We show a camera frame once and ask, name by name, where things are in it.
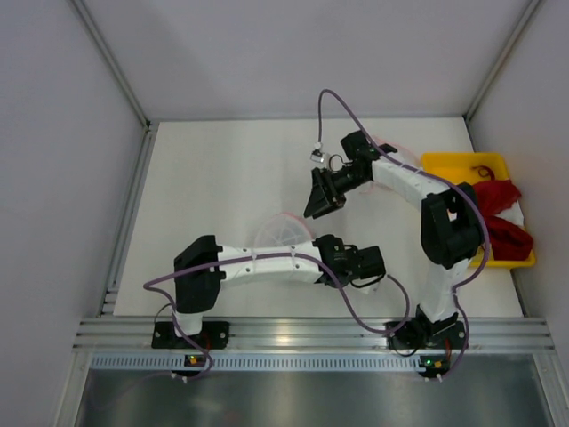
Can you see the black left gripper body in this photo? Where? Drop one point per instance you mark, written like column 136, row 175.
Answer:
column 371, row 261

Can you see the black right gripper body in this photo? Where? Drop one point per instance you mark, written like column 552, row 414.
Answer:
column 325, row 191

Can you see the white pink-trimmed laundry bag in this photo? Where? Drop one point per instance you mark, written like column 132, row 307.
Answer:
column 283, row 229
column 405, row 156

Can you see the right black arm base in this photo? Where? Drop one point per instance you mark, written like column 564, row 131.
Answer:
column 419, row 333

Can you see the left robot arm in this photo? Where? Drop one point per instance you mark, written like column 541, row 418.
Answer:
column 205, row 267

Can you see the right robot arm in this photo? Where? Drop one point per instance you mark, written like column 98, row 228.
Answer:
column 452, row 226

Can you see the yellow plastic bin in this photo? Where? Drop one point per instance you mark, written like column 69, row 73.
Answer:
column 457, row 168

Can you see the red garment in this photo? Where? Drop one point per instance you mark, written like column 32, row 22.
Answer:
column 508, row 241

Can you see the white garment in bin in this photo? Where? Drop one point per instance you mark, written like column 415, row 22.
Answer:
column 514, row 215

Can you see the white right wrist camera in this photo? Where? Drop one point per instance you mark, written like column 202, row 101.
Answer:
column 318, row 154

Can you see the aluminium front rail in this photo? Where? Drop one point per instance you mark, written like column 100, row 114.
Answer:
column 486, row 335

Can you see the perforated cable duct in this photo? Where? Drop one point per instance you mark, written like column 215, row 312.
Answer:
column 259, row 362

